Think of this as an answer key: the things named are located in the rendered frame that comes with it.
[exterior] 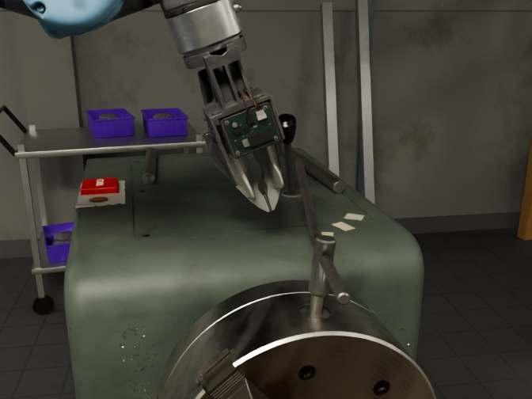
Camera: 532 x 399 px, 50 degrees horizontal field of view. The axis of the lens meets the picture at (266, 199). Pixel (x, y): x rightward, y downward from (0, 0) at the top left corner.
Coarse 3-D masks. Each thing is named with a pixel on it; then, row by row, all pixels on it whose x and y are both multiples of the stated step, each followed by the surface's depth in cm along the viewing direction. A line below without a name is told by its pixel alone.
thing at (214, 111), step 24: (240, 48) 60; (216, 72) 61; (240, 72) 61; (216, 96) 61; (240, 96) 62; (264, 96) 60; (216, 120) 62; (240, 120) 61; (264, 120) 61; (240, 144) 61; (264, 144) 62
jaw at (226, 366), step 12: (228, 360) 58; (216, 372) 58; (228, 372) 57; (240, 372) 57; (204, 384) 58; (216, 384) 57; (228, 384) 57; (240, 384) 57; (252, 384) 57; (216, 396) 57; (228, 396) 56; (240, 396) 55; (252, 396) 54; (264, 396) 58
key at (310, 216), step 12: (300, 168) 78; (300, 180) 75; (312, 204) 70; (312, 216) 68; (312, 228) 66; (312, 240) 64; (324, 264) 57; (336, 276) 54; (336, 288) 52; (348, 300) 51
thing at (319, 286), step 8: (320, 240) 59; (328, 240) 59; (320, 248) 59; (328, 248) 59; (320, 256) 59; (312, 264) 60; (320, 264) 59; (312, 272) 60; (320, 272) 59; (312, 280) 60; (320, 280) 60; (312, 288) 60; (320, 288) 60; (328, 288) 60; (312, 296) 61; (320, 296) 60; (312, 304) 61; (320, 304) 61; (312, 312) 61; (320, 312) 61
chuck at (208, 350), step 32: (224, 320) 64; (256, 320) 61; (288, 320) 60; (320, 320) 60; (352, 320) 62; (192, 352) 63; (224, 352) 59; (256, 352) 57; (288, 352) 57; (320, 352) 58; (352, 352) 59; (384, 352) 60; (192, 384) 59; (256, 384) 58; (288, 384) 58; (320, 384) 59; (352, 384) 60; (384, 384) 62; (416, 384) 62
